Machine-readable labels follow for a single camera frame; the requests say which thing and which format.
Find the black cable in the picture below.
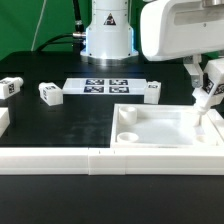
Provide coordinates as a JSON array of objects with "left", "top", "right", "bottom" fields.
[{"left": 35, "top": 0, "right": 88, "bottom": 54}]

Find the white U-shaped obstacle fence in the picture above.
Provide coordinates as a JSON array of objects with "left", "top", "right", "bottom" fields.
[{"left": 0, "top": 107, "right": 224, "bottom": 176}]

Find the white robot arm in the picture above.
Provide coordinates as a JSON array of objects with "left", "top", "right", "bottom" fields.
[{"left": 81, "top": 0, "right": 224, "bottom": 88}]

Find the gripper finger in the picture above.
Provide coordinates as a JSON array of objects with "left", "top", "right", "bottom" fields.
[{"left": 183, "top": 54, "right": 203, "bottom": 88}]

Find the white square tabletop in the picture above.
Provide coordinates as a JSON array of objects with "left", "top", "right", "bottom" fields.
[{"left": 110, "top": 104, "right": 224, "bottom": 148}]

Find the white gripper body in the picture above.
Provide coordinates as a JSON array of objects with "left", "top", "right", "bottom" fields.
[{"left": 140, "top": 0, "right": 224, "bottom": 61}]

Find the white marker base plate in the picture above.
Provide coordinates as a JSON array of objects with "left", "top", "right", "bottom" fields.
[{"left": 63, "top": 78, "right": 146, "bottom": 95}]

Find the white cable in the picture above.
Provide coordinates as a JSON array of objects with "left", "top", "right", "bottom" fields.
[{"left": 30, "top": 0, "right": 48, "bottom": 52}]

